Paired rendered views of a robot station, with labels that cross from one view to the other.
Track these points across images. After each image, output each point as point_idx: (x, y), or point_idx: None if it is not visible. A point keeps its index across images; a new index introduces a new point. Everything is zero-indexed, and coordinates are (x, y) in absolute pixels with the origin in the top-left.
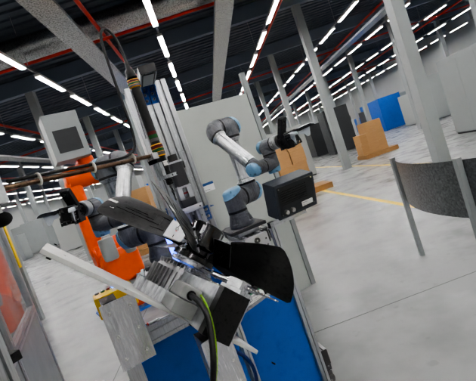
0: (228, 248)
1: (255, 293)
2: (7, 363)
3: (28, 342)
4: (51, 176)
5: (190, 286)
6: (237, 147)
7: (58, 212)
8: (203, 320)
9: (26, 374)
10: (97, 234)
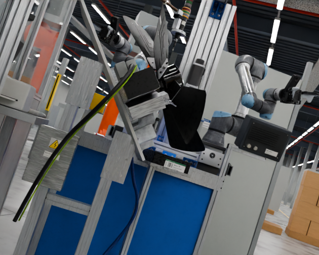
0: (177, 88)
1: (167, 100)
2: (27, 12)
3: None
4: None
5: (134, 62)
6: (249, 80)
7: (102, 28)
8: None
9: None
10: (112, 64)
